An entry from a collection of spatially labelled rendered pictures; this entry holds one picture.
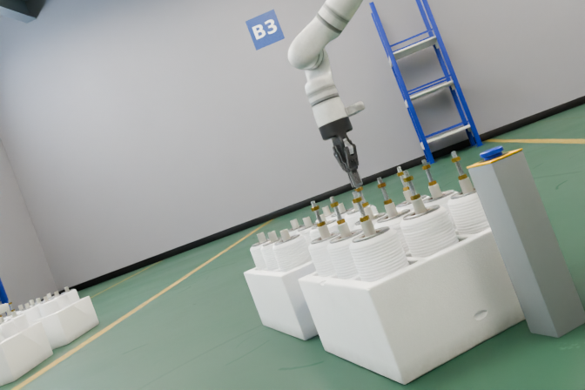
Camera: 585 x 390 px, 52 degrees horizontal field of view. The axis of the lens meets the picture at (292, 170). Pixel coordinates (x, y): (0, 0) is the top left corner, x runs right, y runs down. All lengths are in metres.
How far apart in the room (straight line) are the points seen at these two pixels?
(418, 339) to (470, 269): 0.17
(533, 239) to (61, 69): 8.14
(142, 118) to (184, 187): 1.08
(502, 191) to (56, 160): 8.10
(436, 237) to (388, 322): 0.19
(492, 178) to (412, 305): 0.26
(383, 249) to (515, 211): 0.24
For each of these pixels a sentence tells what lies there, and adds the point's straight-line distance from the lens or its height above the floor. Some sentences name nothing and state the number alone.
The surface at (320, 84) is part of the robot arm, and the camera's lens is 1.39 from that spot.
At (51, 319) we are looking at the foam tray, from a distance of 3.60.
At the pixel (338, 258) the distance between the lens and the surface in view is 1.24.
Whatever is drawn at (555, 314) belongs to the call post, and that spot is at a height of 0.04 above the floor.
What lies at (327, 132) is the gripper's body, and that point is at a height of 0.47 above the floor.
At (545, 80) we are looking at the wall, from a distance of 7.87.
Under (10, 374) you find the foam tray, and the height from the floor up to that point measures 0.03.
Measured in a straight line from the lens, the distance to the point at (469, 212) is 1.23.
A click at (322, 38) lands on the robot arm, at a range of 1.39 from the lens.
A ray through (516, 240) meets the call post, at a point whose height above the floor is 0.17.
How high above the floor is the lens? 0.41
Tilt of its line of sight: 1 degrees up
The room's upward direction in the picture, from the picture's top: 21 degrees counter-clockwise
